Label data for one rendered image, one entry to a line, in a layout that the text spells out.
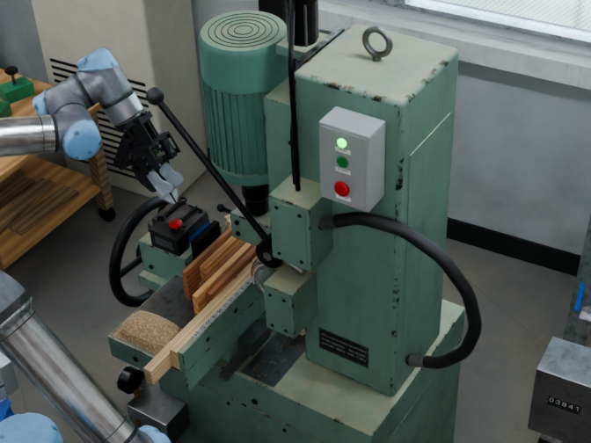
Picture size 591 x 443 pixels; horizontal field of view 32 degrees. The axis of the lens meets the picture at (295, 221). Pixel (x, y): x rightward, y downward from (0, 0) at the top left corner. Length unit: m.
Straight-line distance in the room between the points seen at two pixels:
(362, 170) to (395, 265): 0.25
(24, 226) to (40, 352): 2.16
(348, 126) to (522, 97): 1.73
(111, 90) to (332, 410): 0.80
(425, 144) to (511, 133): 1.66
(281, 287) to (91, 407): 0.54
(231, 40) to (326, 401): 0.77
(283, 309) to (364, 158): 0.43
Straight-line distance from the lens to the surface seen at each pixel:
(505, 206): 3.68
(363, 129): 1.72
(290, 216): 1.88
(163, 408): 2.44
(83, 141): 2.03
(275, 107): 1.93
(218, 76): 1.96
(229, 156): 2.06
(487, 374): 3.36
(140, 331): 2.18
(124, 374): 2.44
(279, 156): 1.99
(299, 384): 2.21
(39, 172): 4.04
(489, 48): 3.30
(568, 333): 2.91
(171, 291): 2.30
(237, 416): 2.35
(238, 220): 2.22
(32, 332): 1.61
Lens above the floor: 2.43
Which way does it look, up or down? 38 degrees down
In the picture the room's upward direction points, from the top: 3 degrees counter-clockwise
